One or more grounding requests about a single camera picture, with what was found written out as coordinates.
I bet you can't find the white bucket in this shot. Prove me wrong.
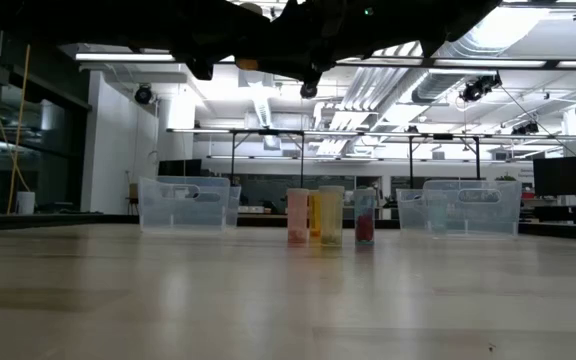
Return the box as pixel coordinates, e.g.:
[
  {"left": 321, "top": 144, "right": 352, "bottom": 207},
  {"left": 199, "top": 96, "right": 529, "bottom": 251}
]
[{"left": 15, "top": 191, "right": 37, "bottom": 216}]

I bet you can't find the black ceiling camera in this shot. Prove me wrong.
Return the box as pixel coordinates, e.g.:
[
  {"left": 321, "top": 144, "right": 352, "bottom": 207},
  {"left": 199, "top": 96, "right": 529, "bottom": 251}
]
[
  {"left": 134, "top": 83, "right": 154, "bottom": 106},
  {"left": 458, "top": 72, "right": 503, "bottom": 104}
]

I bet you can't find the black background rack frame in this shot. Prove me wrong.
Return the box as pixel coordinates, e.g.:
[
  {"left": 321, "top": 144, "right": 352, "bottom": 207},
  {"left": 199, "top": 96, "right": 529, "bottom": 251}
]
[{"left": 166, "top": 127, "right": 576, "bottom": 191}]

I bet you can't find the blue bottle with red pills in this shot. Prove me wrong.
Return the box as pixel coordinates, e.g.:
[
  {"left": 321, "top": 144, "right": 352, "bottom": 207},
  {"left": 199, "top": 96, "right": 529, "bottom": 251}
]
[{"left": 353, "top": 187, "right": 377, "bottom": 246}]

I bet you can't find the yellow cable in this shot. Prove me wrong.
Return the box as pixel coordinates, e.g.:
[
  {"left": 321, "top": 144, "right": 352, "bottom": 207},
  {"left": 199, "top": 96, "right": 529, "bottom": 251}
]
[{"left": 0, "top": 0, "right": 33, "bottom": 215}]

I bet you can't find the yellow-green pill bottle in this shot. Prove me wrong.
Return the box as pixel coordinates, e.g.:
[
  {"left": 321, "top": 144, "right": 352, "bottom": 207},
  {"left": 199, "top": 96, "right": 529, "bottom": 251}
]
[{"left": 318, "top": 185, "right": 346, "bottom": 248}]

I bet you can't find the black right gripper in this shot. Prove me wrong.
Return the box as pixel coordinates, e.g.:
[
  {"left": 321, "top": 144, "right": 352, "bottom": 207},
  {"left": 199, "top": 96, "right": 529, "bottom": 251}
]
[{"left": 262, "top": 0, "right": 384, "bottom": 99}]

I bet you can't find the large black monitor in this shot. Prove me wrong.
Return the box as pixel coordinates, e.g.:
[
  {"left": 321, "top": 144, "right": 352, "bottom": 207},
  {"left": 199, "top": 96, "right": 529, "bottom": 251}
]
[{"left": 532, "top": 153, "right": 576, "bottom": 197}]

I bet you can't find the silver ventilation duct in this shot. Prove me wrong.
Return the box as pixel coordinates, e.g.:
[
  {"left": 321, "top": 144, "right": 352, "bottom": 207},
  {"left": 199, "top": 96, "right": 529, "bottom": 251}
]
[{"left": 410, "top": 42, "right": 474, "bottom": 106}]

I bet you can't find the pink pill bottle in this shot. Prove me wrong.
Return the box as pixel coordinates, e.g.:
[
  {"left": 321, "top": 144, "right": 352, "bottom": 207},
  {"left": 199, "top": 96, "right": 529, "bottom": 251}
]
[{"left": 286, "top": 187, "right": 311, "bottom": 246}]

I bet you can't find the clear plastic bin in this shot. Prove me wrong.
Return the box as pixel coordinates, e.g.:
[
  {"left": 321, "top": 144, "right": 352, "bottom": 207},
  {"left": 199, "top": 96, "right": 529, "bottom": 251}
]
[
  {"left": 396, "top": 179, "right": 523, "bottom": 239},
  {"left": 137, "top": 175, "right": 242, "bottom": 234}
]

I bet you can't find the small black monitor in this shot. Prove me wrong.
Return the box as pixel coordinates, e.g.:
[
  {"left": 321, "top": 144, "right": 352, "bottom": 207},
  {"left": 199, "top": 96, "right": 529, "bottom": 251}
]
[{"left": 157, "top": 158, "right": 203, "bottom": 177}]

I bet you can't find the ceiling light strip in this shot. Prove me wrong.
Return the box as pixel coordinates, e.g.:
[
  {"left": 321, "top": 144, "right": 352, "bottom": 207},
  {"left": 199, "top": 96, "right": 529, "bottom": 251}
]
[{"left": 74, "top": 52, "right": 177, "bottom": 63}]

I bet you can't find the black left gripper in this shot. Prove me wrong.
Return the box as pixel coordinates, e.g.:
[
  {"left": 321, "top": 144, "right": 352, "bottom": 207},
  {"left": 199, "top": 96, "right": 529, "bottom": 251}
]
[{"left": 167, "top": 0, "right": 289, "bottom": 80}]

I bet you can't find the large orange pill bottle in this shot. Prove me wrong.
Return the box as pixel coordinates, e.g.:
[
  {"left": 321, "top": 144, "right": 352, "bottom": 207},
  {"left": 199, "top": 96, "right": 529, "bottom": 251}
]
[{"left": 234, "top": 1, "right": 265, "bottom": 72}]

